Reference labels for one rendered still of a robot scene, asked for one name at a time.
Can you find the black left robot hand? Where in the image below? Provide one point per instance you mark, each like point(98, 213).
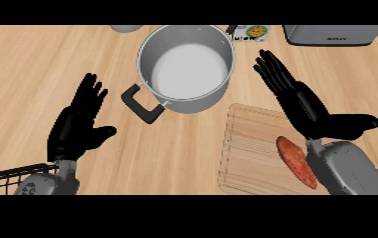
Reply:
point(74, 128)

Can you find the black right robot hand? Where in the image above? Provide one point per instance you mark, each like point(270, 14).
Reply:
point(303, 102)

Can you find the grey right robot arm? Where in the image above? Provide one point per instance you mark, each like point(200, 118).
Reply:
point(341, 168)

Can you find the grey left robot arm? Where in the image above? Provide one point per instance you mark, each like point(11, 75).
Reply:
point(49, 178)

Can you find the orange sweet potato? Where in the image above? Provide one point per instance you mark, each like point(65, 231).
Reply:
point(296, 162)

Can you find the wooden cutting board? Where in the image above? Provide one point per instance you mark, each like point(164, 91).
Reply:
point(256, 155)

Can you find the grey appliance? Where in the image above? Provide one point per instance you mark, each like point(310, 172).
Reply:
point(329, 35)

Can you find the grey round object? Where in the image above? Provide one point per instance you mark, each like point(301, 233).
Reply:
point(126, 28)

